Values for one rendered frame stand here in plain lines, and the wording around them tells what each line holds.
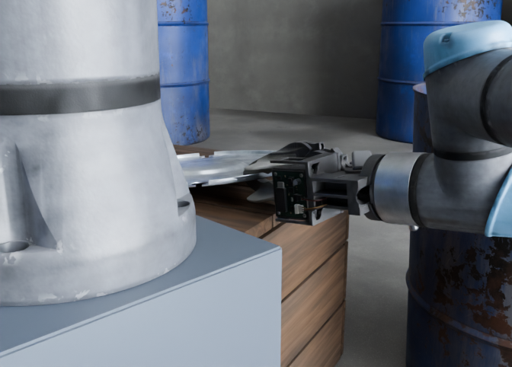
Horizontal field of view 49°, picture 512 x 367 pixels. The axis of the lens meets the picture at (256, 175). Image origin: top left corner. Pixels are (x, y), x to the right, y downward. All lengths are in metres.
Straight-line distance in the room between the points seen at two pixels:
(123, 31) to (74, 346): 0.15
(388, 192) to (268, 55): 3.34
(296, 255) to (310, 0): 3.08
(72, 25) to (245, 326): 0.18
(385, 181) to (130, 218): 0.34
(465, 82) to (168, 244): 0.29
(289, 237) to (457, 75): 0.35
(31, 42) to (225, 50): 3.77
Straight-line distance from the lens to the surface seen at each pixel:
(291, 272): 0.78
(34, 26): 0.27
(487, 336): 0.86
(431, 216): 0.56
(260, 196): 0.70
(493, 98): 0.45
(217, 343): 0.32
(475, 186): 0.53
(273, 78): 3.87
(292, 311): 0.81
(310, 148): 0.67
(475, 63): 0.49
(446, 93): 0.51
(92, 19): 0.28
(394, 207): 0.57
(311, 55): 3.76
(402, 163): 0.58
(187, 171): 0.79
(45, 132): 0.28
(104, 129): 0.28
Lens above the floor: 0.57
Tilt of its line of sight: 15 degrees down
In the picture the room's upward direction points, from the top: straight up
